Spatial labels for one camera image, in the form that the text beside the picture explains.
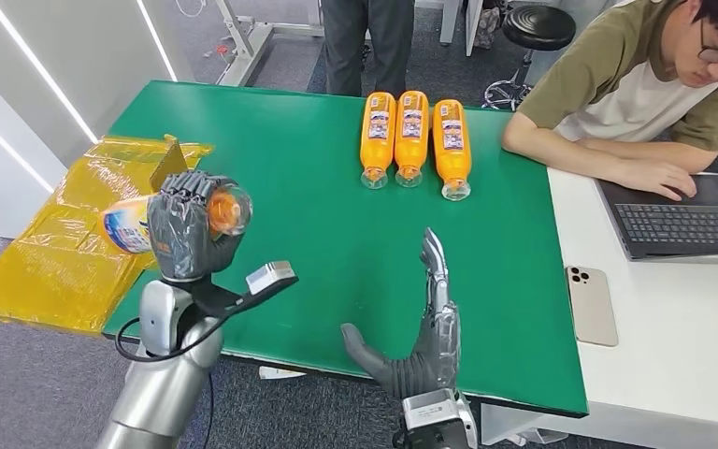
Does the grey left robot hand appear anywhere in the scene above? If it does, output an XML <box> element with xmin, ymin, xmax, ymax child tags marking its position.
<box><xmin>147</xmin><ymin>171</ymin><xmax>251</xmax><ymax>283</ymax></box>

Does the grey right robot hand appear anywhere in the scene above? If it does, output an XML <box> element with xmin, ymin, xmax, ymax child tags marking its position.
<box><xmin>341</xmin><ymin>227</ymin><xmax>463</xmax><ymax>401</ymax></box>

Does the orange juice bottle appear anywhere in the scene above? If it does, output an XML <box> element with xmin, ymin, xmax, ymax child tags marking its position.
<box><xmin>394</xmin><ymin>90</ymin><xmax>430</xmax><ymax>188</ymax></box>
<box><xmin>432</xmin><ymin>98</ymin><xmax>473</xmax><ymax>201</ymax></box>
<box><xmin>359</xmin><ymin>92</ymin><xmax>397</xmax><ymax>190</ymax></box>
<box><xmin>99</xmin><ymin>184</ymin><xmax>253</xmax><ymax>255</ymax></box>

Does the yellow plastic wrapped box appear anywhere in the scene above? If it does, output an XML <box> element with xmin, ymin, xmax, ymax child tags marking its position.
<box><xmin>0</xmin><ymin>134</ymin><xmax>215</xmax><ymax>336</ymax></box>

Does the green table mat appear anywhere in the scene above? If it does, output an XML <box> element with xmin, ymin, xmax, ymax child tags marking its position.
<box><xmin>101</xmin><ymin>80</ymin><xmax>589</xmax><ymax>417</ymax></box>

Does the beige smartphone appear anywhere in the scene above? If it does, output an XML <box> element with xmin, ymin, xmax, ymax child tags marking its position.
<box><xmin>565</xmin><ymin>265</ymin><xmax>619</xmax><ymax>348</ymax></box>

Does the standing person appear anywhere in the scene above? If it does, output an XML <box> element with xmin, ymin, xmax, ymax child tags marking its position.
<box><xmin>320</xmin><ymin>0</ymin><xmax>416</xmax><ymax>98</ymax></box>

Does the black laptop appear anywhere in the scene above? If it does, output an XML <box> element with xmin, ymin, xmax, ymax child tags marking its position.
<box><xmin>594</xmin><ymin>173</ymin><xmax>718</xmax><ymax>265</ymax></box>

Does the person's right hand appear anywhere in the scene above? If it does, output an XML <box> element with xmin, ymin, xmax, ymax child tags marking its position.
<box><xmin>612</xmin><ymin>158</ymin><xmax>699</xmax><ymax>203</ymax></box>

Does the seated person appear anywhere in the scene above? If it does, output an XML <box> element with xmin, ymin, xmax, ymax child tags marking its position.
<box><xmin>501</xmin><ymin>0</ymin><xmax>718</xmax><ymax>203</ymax></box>

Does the black round stool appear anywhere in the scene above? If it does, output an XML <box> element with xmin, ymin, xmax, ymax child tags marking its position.
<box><xmin>482</xmin><ymin>3</ymin><xmax>577</xmax><ymax>111</ymax></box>

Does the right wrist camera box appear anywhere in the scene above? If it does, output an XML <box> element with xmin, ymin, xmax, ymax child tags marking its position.
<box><xmin>399</xmin><ymin>388</ymin><xmax>479</xmax><ymax>449</ymax></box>

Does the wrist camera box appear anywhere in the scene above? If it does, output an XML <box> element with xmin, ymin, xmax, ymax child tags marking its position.
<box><xmin>399</xmin><ymin>388</ymin><xmax>479</xmax><ymax>449</ymax></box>
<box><xmin>200</xmin><ymin>260</ymin><xmax>299</xmax><ymax>318</ymax></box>

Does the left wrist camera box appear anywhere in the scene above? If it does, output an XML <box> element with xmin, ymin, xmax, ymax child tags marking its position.
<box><xmin>200</xmin><ymin>260</ymin><xmax>299</xmax><ymax>318</ymax></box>

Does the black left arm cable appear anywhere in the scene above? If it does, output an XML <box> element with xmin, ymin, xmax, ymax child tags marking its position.
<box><xmin>114</xmin><ymin>312</ymin><xmax>227</xmax><ymax>364</ymax></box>

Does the grey metal frame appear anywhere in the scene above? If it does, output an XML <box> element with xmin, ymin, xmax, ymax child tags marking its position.
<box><xmin>213</xmin><ymin>0</ymin><xmax>326</xmax><ymax>87</ymax></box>

